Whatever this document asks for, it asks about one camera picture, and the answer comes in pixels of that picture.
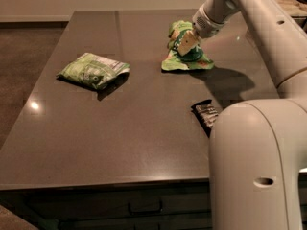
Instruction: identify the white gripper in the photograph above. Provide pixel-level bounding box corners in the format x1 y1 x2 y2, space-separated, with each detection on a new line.
178 6 224 56

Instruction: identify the green rice chip bag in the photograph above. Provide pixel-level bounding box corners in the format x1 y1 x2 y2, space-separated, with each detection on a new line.
161 20 214 71

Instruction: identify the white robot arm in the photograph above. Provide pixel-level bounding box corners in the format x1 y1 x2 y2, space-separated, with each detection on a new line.
179 0 307 230

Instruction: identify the black rxbar chocolate bar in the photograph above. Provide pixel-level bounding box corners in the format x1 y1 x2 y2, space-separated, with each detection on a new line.
191 100 219 136

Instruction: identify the light green snack bag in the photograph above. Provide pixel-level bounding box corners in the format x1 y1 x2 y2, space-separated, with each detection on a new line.
57 53 130 90

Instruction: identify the dark cabinet drawer front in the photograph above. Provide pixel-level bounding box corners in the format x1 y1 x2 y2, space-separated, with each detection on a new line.
27 184 210 219

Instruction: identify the black wire basket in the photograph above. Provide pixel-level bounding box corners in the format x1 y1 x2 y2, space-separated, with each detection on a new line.
275 0 307 28

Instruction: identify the black drawer handle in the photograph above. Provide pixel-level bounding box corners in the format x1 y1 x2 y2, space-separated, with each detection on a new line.
128 200 163 216

